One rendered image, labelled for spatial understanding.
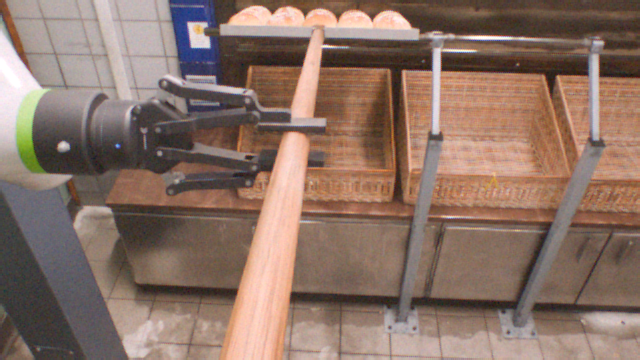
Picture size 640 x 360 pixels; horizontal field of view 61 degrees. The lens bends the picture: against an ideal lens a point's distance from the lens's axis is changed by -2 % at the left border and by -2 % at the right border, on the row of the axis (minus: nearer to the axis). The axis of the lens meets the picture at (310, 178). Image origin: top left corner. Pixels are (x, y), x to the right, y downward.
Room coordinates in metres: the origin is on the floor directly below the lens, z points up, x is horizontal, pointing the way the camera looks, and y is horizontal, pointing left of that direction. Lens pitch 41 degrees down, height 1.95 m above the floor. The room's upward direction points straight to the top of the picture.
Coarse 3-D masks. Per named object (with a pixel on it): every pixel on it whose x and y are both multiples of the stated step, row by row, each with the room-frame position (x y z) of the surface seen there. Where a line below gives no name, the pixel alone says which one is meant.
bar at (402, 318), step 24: (600, 48) 1.49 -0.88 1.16; (432, 96) 1.42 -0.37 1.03; (432, 120) 1.36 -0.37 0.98; (432, 144) 1.30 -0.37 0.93; (600, 144) 1.28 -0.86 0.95; (432, 168) 1.30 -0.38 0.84; (576, 168) 1.31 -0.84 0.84; (432, 192) 1.30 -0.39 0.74; (576, 192) 1.27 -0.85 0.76; (552, 240) 1.28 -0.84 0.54; (408, 264) 1.30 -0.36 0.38; (408, 288) 1.30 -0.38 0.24; (528, 288) 1.29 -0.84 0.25; (384, 312) 1.35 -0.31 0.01; (408, 312) 1.30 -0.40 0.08; (504, 312) 1.34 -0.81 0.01; (528, 312) 1.27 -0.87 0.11; (504, 336) 1.23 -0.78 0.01; (528, 336) 1.23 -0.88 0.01
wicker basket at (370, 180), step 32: (256, 96) 1.87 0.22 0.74; (288, 96) 1.87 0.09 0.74; (352, 96) 1.86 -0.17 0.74; (384, 96) 1.85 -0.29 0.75; (256, 128) 1.84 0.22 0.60; (352, 128) 1.82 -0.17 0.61; (384, 128) 1.78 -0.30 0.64; (352, 160) 1.65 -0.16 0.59; (384, 160) 1.64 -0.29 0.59; (256, 192) 1.44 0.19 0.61; (320, 192) 1.43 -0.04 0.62; (352, 192) 1.42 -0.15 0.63; (384, 192) 1.42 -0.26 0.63
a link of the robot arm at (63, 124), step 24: (48, 96) 0.48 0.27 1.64; (72, 96) 0.48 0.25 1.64; (96, 96) 0.49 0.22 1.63; (48, 120) 0.45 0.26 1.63; (72, 120) 0.45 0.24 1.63; (48, 144) 0.43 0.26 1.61; (72, 144) 0.43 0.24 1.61; (48, 168) 0.43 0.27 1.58; (72, 168) 0.43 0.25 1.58; (96, 168) 0.44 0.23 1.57
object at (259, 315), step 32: (320, 32) 1.26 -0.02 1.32; (320, 64) 0.90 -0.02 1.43; (288, 160) 0.38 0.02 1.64; (288, 192) 0.31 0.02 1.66; (288, 224) 0.26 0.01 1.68; (256, 256) 0.22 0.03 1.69; (288, 256) 0.22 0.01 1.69; (256, 288) 0.18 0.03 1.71; (288, 288) 0.19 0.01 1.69; (256, 320) 0.16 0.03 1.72; (224, 352) 0.14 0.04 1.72; (256, 352) 0.13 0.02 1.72
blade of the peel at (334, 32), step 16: (224, 32) 1.41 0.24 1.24; (240, 32) 1.41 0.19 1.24; (256, 32) 1.41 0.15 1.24; (272, 32) 1.41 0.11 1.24; (288, 32) 1.41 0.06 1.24; (304, 32) 1.41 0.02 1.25; (336, 32) 1.40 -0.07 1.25; (352, 32) 1.40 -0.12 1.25; (368, 32) 1.40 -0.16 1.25; (384, 32) 1.40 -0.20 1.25; (400, 32) 1.40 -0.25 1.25; (416, 32) 1.39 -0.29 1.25
